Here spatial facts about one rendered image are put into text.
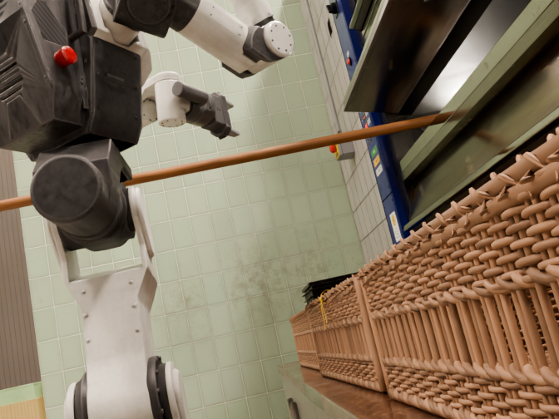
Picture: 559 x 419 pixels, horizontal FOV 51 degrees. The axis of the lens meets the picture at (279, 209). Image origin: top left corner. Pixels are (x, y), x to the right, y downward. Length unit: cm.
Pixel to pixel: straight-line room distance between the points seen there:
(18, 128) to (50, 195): 20
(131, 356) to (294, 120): 218
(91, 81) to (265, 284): 191
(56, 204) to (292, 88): 230
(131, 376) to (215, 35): 65
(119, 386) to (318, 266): 195
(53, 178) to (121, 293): 26
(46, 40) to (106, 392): 61
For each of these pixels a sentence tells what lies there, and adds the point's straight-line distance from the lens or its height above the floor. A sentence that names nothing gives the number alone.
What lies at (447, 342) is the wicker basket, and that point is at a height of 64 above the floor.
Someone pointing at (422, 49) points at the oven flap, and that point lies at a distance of 177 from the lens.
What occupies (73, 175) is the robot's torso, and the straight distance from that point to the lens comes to 99.
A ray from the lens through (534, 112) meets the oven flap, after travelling 127.
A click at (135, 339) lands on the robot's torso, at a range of 110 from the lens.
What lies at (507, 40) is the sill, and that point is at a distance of 134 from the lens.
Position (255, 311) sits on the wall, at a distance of 287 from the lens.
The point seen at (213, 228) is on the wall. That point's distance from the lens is 292.
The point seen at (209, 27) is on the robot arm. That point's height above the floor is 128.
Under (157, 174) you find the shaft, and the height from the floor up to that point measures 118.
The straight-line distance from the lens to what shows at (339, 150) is 269.
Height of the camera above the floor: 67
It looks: 12 degrees up
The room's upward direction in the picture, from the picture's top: 13 degrees counter-clockwise
